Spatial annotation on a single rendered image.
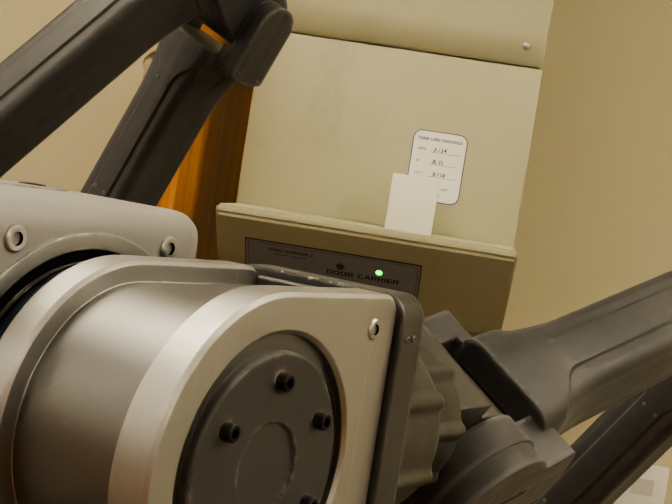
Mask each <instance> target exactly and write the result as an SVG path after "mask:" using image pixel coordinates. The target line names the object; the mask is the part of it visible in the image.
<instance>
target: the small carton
mask: <svg viewBox="0 0 672 504"><path fill-rule="evenodd" d="M439 182H440V180H437V179H430V178H424V177H417V176H411V175H405V174H398V173H393V177H392V183H391V189H390V196H389V202H388V208H387V214H386V221H385V229H391V230H398V231H404V232H410V233H416V234H423V235H429V236H431V233H432V227H433V221H434V220H433V219H434V213H435V208H436V202H437V196H438V190H439V189H438V188H439Z"/></svg>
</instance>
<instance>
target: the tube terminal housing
mask: <svg viewBox="0 0 672 504"><path fill-rule="evenodd" d="M542 73H543V72H542V70H539V69H532V68H525V67H518V66H512V65H505V64H498V63H491V62H484V61H478V60H471V59H464V58H457V57H450V56H444V55H437V54H430V53H423V52H416V51H410V50H403V49H396V48H389V47H382V46H376V45H369V44H362V43H355V42H348V41H342V40H335V39H328V38H321V37H314V36H308V35H301V34H294V33H291V34H290V36H289V38H288V39H287V41H286V43H285V44H284V46H283V48H282V49H281V51H280V53H279V55H278V56H277V58H276V60H275V61H274V63H273V65H272V67H271V68H270V70H269V72H268V73H267V75H266V77H265V78H264V80H263V82H262V84H261V85H260V86H257V87H253V93H252V100H251V106H250V113H249V119H248V126H247V133H246V139H245V146H244V152H243V159H242V165H241V172H240V178H239V185H238V191H237V198H236V203H241V204H247V205H253V206H260V207H266V208H272V209H278V210H285V211H291V212H297V213H303V214H310V215H316V216H322V217H328V218H335V219H341V220H347V221H354V222H360V223H366V224H372V225H379V226H385V221H386V214H387V208H388V202H389V196H390V189H391V183H392V177H393V173H398V174H405V175H407V172H408V166H409V160H410V154H411V147H412V141H413V135H414V129H415V128H419V129H426V130H432V131H439V132H446V133H452V134H459V135H465V136H469V141H468V147H467V153H466V159H465V166H464V172H463V178H462V184H461V190H460V196H459V203H458V207H457V206H451V205H444V204H438V203H436V208H435V213H434V219H433V220H434V221H433V227H432V233H431V234H435V235H441V236H447V237H454V238H460V239H466V240H472V241H479V242H485V243H491V244H497V245H504V246H510V247H512V248H514V242H515V236H516V230H517V224H518V218H519V212H520V206H521V200H522V194H523V188H524V182H525V176H526V170H527V163H528V157H529V151H530V145H531V139H532V133H533V127H534V121H535V115H536V109H537V103H538V97H539V91H540V85H541V79H542Z"/></svg>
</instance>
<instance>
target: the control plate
mask: <svg viewBox="0 0 672 504"><path fill-rule="evenodd" d="M246 263H248V264H266V265H275V266H280V267H284V268H289V269H294V270H299V271H304V272H309V273H313V274H318V275H323V276H328V277H333V278H338V279H342V280H347V281H352V282H357V283H362V284H367V285H371V286H376V287H381V288H386V289H391V290H396V291H400V292H405V293H409V294H411V295H413V296H414V297H416V298H417V299H418V292H419V285H420V278H421V271H422V266H421V265H415V264H409V263H403V262H397V261H391V260H384V259H378V258H372V257H366V256H360V255H354V254H347V253H341V252H335V251H329V250H323V249H317V248H310V247H304V246H298V245H292V244H286V243H280V242H273V241H267V240H261V239H255V238H249V237H245V264H246ZM337 263H342V264H344V265H345V269H343V270H339V269H337V268H336V264H337ZM376 269H380V270H382V271H383V272H384V274H383V275H382V276H377V275H375V274H374V271H375V270H376Z"/></svg>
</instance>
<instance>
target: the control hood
mask: <svg viewBox="0 0 672 504"><path fill-rule="evenodd" d="M216 232H217V257H218V260H221V261H231V262H235V263H240V264H245V237H249V238H255V239H261V240H267V241H273V242H280V243H286V244H292V245H298V246H304V247H310V248H317V249H323V250H329V251H335V252H341V253H347V254H354V255H360V256H366V257H372V258H378V259H384V260H391V261H397V262H403V263H409V264H415V265H421V266H422V271H421V278H420V285H419V292H418V301H419V302H420V304H421V306H422V308H423V311H424V318H426V317H428V316H431V315H434V314H436V313H439V312H442V311H444V310H448V311H449V312H450V313H451V314H452V316H453V317H454V318H455V319H456V320H457V321H458V322H459V323H460V324H461V326H462V327H463V328H464V329H465V330H466V331H469V332H475V333H481V334H482V333H485V332H487V331H491V330H502V326H503V321H504V317H505V312H506V308H507V303H508V299H509V294H510V290H511V286H512V281H513V277H514V272H515V268H516V263H517V259H518V253H517V252H516V250H515V249H514V248H512V247H510V246H504V245H497V244H491V243H485V242H479V241H472V240H466V239H460V238H454V237H447V236H441V235H435V234H431V236H429V235H423V234H416V233H410V232H404V231H398V230H391V229H385V226H379V225H372V224H366V223H360V222H354V221H347V220H341V219H335V218H328V217H322V216H316V215H310V214H303V213H297V212H291V211H285V210H278V209H272V208H266V207H260V206H253V205H247V204H241V203H220V204H219V205H216Z"/></svg>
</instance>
